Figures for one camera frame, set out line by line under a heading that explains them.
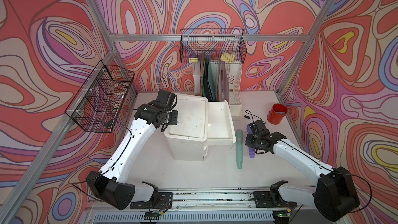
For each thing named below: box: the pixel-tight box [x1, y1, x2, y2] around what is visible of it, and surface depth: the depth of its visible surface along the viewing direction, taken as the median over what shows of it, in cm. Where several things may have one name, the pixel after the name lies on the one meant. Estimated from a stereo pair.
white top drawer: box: [207, 99, 237, 146], surface depth 82 cm
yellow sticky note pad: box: [219, 52, 236, 63], surface depth 92 cm
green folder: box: [201, 56, 219, 102], surface depth 95 cm
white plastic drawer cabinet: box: [164, 93, 209, 162], surface depth 77 cm
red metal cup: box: [266, 103, 288, 125], surface depth 99 cm
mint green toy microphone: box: [236, 129, 244, 170], surface depth 90 cm
